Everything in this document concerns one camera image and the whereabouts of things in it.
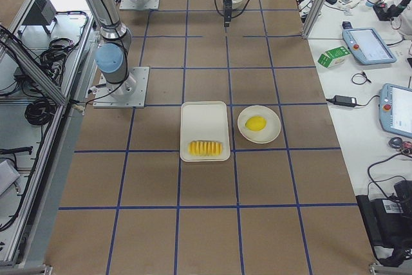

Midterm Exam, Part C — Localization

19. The white bowl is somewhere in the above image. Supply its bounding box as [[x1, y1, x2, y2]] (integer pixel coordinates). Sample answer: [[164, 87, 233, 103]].
[[232, 0, 244, 10]]

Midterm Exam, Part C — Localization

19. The yellow lemon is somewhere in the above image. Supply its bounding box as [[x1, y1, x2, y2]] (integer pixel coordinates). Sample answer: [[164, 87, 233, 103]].
[[245, 116, 267, 131]]

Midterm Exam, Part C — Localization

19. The white rectangular tray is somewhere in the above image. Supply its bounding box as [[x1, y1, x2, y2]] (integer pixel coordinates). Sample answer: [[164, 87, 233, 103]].
[[180, 101, 230, 162]]

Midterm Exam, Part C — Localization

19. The green white carton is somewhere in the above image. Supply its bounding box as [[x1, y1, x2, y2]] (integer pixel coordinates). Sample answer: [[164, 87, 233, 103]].
[[317, 46, 351, 68]]

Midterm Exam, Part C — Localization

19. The white round plate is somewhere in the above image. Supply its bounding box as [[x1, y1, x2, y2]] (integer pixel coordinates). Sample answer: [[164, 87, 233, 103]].
[[238, 105, 281, 144]]

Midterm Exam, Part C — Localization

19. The sliced yellow fruit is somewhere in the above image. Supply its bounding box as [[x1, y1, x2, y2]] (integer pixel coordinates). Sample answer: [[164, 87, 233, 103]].
[[188, 140, 223, 156]]

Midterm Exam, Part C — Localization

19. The upper blue teach pendant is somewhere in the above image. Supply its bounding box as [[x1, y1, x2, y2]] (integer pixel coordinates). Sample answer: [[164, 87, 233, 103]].
[[342, 28, 397, 65]]

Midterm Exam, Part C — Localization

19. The blue teach pendant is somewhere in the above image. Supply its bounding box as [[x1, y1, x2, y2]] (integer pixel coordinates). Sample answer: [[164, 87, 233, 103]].
[[342, 28, 397, 65], [379, 83, 411, 138]]

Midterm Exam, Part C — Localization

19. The black power adapter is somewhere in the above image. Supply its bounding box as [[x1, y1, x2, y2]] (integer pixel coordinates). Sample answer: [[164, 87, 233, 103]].
[[333, 95, 357, 108]]

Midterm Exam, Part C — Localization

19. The black joystick device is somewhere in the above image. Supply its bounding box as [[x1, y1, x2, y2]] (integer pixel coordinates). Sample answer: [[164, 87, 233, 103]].
[[373, 0, 411, 21]]

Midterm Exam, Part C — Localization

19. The grey electronics box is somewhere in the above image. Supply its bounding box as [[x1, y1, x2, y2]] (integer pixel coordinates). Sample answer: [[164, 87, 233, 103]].
[[22, 0, 57, 35]]

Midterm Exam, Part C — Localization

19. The lower blue teach pendant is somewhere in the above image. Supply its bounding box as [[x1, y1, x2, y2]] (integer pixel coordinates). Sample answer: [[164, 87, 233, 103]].
[[379, 83, 411, 138]]

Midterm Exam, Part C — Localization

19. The round grey puck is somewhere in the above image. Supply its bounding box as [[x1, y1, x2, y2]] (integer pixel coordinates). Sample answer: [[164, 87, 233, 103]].
[[388, 137, 403, 149]]

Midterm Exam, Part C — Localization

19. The aluminium frame post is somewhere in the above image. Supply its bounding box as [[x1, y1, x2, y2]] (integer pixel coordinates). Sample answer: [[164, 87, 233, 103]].
[[301, 0, 342, 40]]

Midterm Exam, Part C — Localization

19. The small black cable loop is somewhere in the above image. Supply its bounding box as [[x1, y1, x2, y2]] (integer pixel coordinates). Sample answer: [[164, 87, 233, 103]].
[[351, 71, 372, 85]]

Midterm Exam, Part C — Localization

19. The coiled black cable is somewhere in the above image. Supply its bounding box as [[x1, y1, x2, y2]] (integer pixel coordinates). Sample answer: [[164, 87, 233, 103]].
[[24, 97, 56, 126]]

